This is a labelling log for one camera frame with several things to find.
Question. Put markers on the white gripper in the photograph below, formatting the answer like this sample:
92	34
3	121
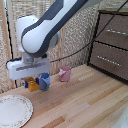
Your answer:
28	68

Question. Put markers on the blue mug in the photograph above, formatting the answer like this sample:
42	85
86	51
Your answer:
45	82

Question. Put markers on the white plate with patterned rim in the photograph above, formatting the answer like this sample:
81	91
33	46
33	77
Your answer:
13	110

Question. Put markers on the pink mug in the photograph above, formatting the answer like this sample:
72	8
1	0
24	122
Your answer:
65	73

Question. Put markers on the dark brown drawer cabinet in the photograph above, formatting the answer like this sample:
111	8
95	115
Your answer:
111	46

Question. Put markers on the wooden frame post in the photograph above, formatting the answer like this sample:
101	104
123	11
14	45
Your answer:
7	43

